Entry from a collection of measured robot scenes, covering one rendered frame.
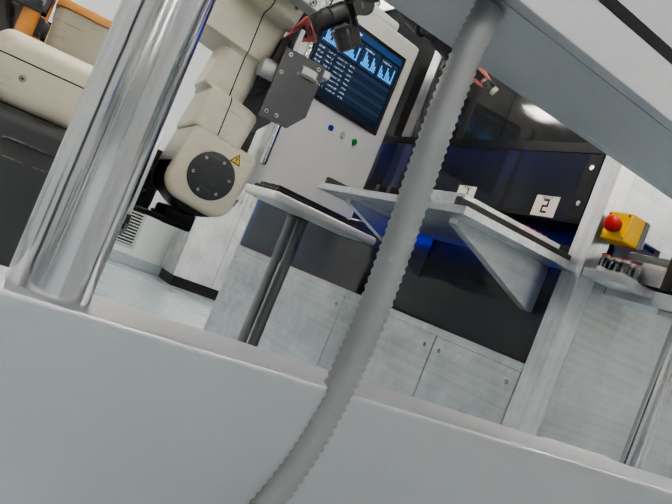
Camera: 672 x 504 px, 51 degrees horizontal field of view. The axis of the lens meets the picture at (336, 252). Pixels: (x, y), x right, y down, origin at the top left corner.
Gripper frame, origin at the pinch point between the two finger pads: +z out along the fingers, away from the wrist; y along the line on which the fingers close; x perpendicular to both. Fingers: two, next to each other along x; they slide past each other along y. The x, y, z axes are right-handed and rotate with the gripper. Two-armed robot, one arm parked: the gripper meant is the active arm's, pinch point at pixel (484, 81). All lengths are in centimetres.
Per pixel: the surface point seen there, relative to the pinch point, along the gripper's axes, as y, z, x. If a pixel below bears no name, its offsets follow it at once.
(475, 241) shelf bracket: -27.4, 26.3, -2.7
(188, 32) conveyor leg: -2, 14, -135
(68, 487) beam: -23, 29, -142
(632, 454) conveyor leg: -35, 87, -1
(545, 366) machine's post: -38, 60, 5
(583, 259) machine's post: -14, 47, 13
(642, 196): 6, 45, 27
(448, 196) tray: -23.8, 14.4, -6.8
